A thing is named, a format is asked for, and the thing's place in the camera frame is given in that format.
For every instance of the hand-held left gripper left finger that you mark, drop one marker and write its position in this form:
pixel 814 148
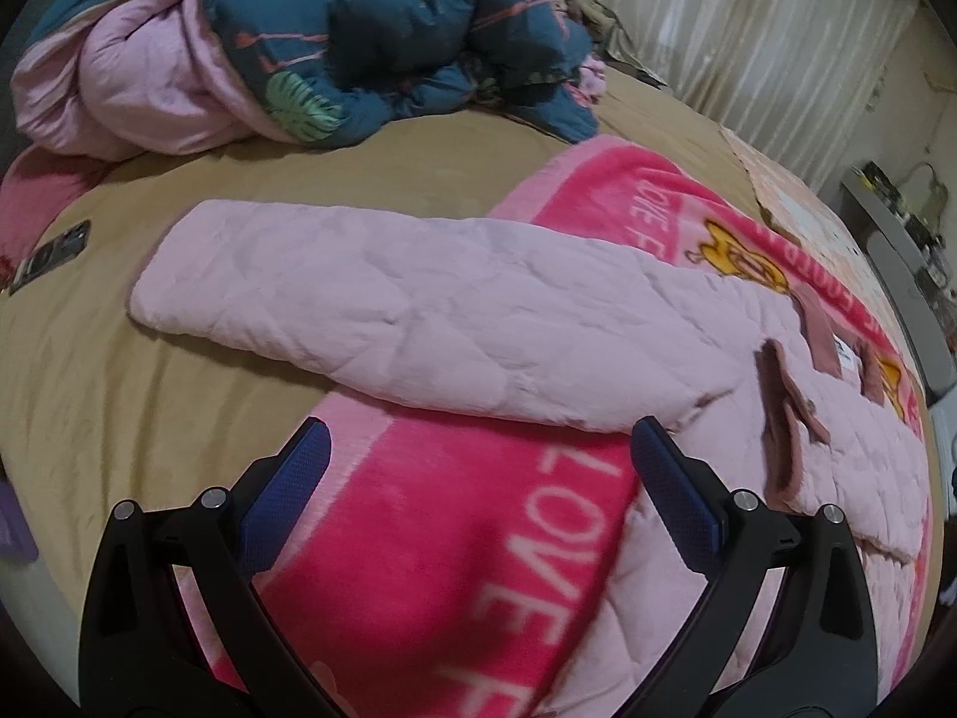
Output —
pixel 288 490

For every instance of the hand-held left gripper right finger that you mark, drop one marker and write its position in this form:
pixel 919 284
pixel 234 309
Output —
pixel 673 490

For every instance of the pink quilted jacket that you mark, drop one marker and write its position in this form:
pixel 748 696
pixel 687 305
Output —
pixel 411 314

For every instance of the pile of olive clothes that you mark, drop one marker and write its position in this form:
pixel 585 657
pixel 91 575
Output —
pixel 598 7

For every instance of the pink printed blanket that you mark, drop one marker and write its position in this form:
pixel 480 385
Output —
pixel 463 538

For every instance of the bed with tan sheet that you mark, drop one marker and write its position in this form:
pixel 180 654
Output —
pixel 112 389

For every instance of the purple object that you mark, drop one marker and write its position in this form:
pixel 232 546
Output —
pixel 15 523

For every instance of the pink floral sheet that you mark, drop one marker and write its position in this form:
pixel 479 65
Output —
pixel 792 194

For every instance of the grey desk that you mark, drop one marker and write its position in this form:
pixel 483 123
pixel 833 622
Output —
pixel 890 254

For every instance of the black phone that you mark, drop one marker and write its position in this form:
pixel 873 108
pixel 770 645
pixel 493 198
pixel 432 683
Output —
pixel 48 258

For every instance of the light pink garment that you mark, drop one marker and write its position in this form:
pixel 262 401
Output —
pixel 592 82

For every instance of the blue floral comforter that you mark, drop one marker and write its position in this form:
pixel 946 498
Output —
pixel 411 30

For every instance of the white curtain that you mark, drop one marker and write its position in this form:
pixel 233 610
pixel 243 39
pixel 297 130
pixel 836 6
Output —
pixel 748 15

